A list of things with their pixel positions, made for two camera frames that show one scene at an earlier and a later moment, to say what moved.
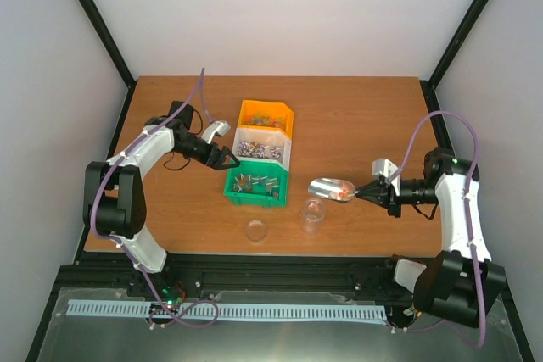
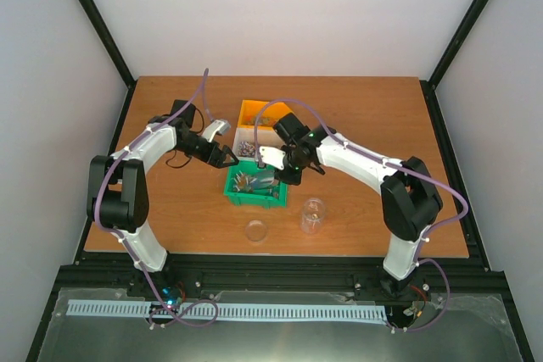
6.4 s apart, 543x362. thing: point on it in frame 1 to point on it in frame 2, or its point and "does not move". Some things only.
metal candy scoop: x=336 y=189 to x=263 y=179
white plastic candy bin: x=263 y=143 does not move
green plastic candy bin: x=258 y=183 does not move
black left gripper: x=222 y=153 does not move
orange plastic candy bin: x=266 y=114 does not move
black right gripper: x=387 y=193 to x=293 y=180
